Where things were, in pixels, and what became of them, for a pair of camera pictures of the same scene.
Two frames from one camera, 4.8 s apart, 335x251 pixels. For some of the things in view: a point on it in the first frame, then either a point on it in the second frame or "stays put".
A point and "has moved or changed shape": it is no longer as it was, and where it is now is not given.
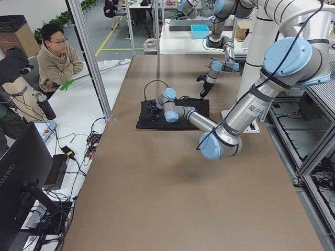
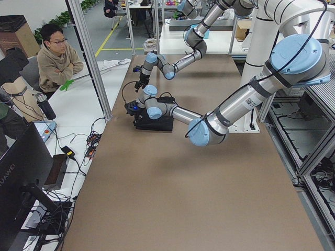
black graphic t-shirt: [152, 117] has moved or changed shape
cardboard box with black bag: [15, 32] stays put
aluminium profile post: [76, 12] stays put
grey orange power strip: [92, 142] stays put
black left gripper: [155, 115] to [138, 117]
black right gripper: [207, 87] to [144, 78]
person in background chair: [110, 8] stays put
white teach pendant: [45, 129] stays put
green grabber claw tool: [64, 87] stays put
